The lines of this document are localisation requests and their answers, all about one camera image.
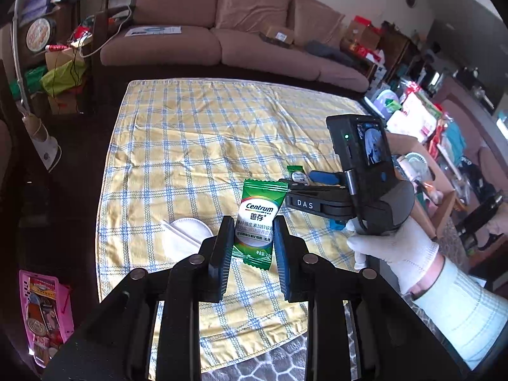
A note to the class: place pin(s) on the round tin on shelf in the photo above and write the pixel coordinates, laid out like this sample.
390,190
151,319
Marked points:
39,34

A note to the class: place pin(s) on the green bag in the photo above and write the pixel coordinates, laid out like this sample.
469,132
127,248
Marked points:
63,78

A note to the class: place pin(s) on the green Centrum packet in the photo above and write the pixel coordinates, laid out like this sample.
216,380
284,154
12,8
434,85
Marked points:
298,175
253,236

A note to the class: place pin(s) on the right forearm white sleeve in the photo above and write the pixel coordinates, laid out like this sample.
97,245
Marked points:
470,317

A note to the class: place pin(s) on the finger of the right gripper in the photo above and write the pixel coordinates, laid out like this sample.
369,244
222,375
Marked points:
296,185
327,178

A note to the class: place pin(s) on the brown sofa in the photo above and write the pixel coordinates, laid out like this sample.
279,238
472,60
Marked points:
221,37

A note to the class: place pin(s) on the small cardboard box on sofa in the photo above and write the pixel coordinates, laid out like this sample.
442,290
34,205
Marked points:
277,35

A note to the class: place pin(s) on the pink package on floor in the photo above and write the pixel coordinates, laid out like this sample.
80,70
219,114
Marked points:
47,315

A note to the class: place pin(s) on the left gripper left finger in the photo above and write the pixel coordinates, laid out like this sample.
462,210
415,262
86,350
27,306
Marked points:
114,342

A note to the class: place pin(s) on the grey stone pattern blanket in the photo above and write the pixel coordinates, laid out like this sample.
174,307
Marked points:
285,360

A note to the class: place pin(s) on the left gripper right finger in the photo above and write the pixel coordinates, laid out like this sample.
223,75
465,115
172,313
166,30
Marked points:
392,341

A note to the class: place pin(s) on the dark cushion on sofa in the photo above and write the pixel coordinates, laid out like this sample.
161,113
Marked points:
321,50

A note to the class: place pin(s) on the right white gloved hand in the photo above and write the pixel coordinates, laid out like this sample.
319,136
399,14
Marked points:
411,255

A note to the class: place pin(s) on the paper sheet on sofa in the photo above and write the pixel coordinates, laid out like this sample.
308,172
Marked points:
154,30

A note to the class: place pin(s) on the blue pencil sharpener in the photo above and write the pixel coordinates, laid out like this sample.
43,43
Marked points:
336,225

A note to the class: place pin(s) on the brown cardboard box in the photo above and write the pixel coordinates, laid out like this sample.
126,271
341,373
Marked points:
438,194

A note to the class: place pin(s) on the yellow plaid tablecloth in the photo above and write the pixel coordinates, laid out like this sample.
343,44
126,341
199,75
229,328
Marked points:
183,148

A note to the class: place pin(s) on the white mini fan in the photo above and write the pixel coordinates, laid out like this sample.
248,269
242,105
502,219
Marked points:
414,165

